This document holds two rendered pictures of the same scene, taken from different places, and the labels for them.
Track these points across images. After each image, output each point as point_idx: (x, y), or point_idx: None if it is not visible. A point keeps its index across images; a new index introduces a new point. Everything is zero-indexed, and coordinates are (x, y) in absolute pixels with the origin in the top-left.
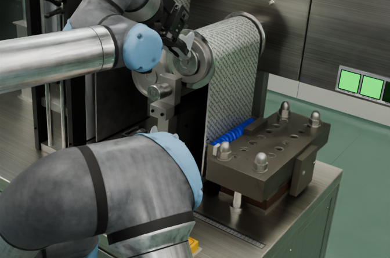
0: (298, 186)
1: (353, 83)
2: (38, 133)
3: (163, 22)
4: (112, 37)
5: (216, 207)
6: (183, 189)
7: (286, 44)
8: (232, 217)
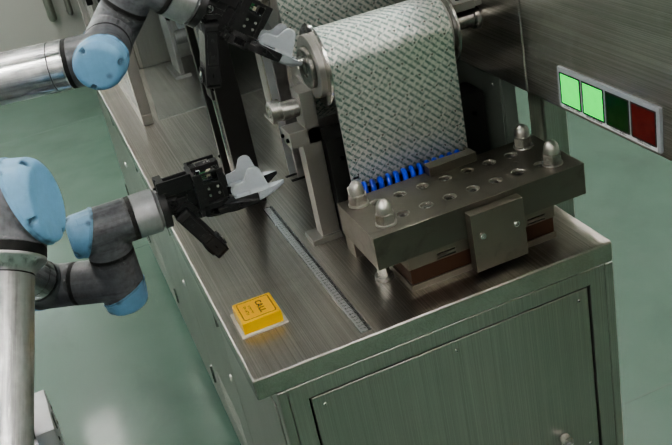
0: (478, 257)
1: (574, 95)
2: (222, 162)
3: (227, 21)
4: (61, 52)
5: (359, 274)
6: (7, 216)
7: (506, 32)
8: (366, 289)
